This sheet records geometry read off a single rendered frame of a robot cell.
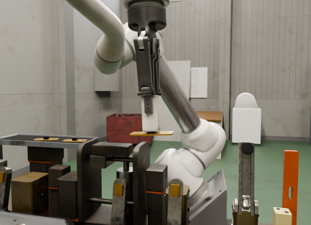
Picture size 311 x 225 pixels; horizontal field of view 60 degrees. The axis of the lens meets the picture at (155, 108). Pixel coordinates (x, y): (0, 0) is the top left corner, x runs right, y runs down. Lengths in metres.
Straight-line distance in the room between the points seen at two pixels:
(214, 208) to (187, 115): 0.40
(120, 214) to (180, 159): 0.54
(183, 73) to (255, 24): 2.34
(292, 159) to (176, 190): 0.29
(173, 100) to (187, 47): 6.90
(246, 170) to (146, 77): 0.37
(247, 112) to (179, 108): 5.78
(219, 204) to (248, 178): 0.49
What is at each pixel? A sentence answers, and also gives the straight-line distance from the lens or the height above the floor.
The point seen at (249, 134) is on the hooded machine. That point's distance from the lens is 6.99.
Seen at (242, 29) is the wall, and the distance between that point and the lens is 8.06.
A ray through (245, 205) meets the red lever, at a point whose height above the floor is 1.07.
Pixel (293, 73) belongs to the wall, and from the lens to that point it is 8.07.
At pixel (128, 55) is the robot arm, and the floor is 1.47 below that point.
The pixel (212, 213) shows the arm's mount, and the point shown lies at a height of 0.84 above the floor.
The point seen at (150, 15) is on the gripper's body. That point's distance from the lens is 0.51.
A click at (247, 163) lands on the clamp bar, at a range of 0.72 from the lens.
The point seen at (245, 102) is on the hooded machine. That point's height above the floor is 1.07.
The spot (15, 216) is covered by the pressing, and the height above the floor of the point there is 1.00.
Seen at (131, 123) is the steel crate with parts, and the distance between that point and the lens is 6.25.
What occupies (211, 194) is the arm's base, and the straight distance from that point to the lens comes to 1.22.
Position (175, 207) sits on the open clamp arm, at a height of 1.04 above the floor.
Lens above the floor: 1.34
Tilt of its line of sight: 4 degrees down
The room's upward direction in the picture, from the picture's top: straight up
